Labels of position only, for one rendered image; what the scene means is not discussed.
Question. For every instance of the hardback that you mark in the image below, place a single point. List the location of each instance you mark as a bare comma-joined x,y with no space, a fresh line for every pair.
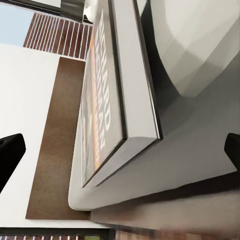
119,113

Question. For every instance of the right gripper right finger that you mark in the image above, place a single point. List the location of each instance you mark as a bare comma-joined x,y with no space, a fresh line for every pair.
232,149

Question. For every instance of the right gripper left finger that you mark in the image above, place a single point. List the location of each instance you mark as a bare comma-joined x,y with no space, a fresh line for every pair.
12,150

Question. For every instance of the bed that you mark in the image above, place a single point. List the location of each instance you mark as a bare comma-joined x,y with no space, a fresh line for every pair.
186,183

